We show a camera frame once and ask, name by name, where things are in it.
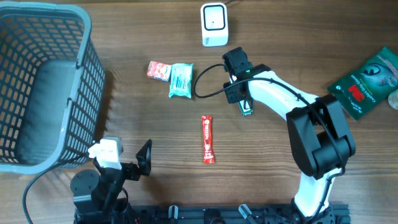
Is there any green white gum pack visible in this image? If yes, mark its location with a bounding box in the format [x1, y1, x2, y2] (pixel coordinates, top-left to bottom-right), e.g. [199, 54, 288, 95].
[238, 100, 253, 116]

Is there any red coffee stick sachet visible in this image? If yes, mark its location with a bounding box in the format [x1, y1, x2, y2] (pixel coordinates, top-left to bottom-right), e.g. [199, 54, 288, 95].
[201, 115, 215, 164]

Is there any teal wet wipes pack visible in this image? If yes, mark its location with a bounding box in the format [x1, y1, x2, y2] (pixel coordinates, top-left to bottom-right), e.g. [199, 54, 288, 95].
[169, 63, 193, 98]

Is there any orange candy pack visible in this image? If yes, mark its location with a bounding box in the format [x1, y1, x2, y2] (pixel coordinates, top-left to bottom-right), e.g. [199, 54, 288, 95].
[147, 61, 172, 82]

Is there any green glove package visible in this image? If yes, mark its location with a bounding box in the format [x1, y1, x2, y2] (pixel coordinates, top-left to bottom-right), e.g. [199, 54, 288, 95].
[327, 47, 397, 120]

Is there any green lidded small jar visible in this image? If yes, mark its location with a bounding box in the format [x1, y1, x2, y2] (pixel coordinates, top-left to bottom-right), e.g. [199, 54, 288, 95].
[387, 90, 398, 110]

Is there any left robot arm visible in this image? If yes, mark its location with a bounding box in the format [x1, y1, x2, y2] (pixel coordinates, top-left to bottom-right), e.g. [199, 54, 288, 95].
[70, 137, 152, 223]

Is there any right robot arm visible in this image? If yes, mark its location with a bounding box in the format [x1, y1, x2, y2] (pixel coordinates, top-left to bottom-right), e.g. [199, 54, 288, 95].
[222, 47, 356, 223]

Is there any white barcode scanner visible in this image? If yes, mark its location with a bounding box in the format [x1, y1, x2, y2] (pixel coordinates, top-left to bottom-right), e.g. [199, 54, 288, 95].
[200, 2, 229, 47]

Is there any grey plastic mesh basket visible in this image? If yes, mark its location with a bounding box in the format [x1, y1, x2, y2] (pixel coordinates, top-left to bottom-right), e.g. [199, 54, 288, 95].
[1, 1, 105, 175]

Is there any black right camera cable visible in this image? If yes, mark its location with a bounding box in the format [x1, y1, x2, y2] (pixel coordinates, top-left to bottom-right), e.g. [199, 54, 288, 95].
[193, 63, 346, 218]

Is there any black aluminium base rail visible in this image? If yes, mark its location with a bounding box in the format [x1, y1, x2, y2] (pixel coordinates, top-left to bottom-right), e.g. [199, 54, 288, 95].
[74, 204, 351, 224]

